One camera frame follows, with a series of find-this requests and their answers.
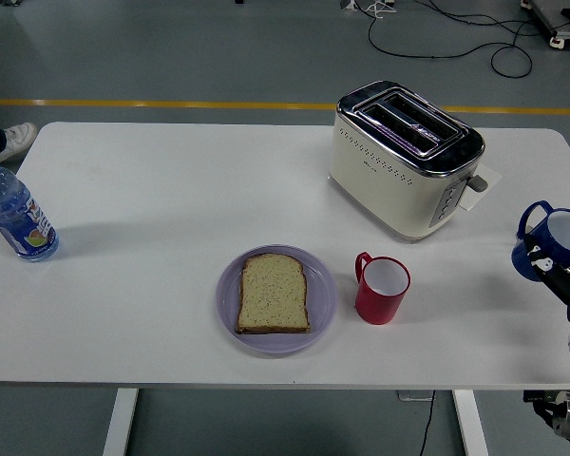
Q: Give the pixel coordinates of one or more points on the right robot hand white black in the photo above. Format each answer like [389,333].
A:
[563,278]

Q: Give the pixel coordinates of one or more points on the slice of bread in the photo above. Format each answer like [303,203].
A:
[273,294]

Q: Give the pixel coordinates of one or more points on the black table control panel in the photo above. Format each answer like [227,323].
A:
[534,395]

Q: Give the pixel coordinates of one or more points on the white table leg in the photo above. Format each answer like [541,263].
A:
[121,423]
[470,423]

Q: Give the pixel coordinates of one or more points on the grey box under table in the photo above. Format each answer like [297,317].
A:
[411,394]

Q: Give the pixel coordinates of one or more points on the cream and chrome toaster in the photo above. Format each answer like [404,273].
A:
[385,185]

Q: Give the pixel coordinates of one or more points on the purple round plate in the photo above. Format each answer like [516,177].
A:
[323,294]

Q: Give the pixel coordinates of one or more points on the wheeled equipment cart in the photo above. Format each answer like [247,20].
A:
[565,28]

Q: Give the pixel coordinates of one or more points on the white floor stand foot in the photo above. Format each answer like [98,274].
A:
[348,4]

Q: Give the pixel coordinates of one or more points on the clear water bottle blue cap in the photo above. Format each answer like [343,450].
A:
[14,214]

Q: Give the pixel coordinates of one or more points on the person's foot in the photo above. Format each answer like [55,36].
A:
[19,140]

